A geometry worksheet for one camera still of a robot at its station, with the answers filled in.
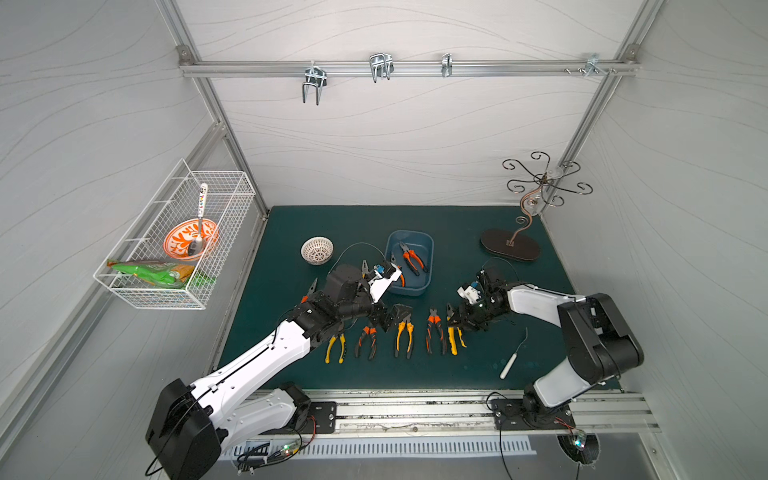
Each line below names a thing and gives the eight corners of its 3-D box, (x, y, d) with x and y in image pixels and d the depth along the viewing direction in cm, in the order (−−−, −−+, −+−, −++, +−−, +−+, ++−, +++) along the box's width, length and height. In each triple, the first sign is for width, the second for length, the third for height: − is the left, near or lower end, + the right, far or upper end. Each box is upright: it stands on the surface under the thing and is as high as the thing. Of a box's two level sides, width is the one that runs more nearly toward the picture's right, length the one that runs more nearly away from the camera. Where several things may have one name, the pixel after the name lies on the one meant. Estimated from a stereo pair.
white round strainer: (301, 267, 104) (297, 259, 100) (306, 244, 111) (303, 236, 107) (331, 267, 104) (329, 259, 100) (335, 244, 111) (333, 236, 107)
